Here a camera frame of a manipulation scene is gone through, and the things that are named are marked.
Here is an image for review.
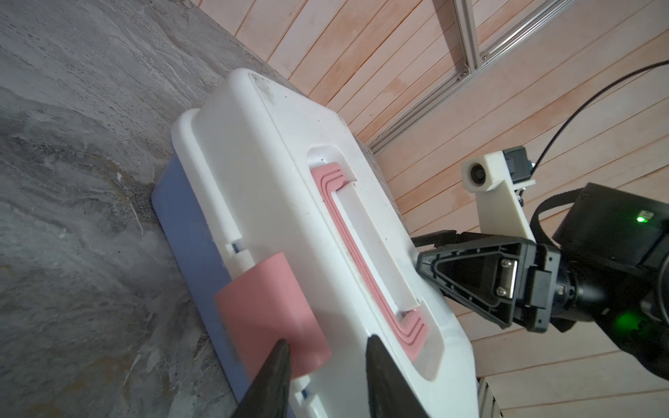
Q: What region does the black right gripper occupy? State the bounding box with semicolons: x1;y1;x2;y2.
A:
411;230;577;334

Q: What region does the white and blue tool box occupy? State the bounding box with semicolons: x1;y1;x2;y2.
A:
152;69;479;417

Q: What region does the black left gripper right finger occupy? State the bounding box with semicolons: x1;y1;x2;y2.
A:
365;335;428;418

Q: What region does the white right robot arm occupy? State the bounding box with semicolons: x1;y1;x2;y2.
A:
414;183;668;378

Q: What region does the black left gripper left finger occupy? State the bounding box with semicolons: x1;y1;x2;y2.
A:
232;339;292;418

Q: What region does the aluminium frame horizontal bar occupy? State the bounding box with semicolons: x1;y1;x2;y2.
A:
369;1;571;155

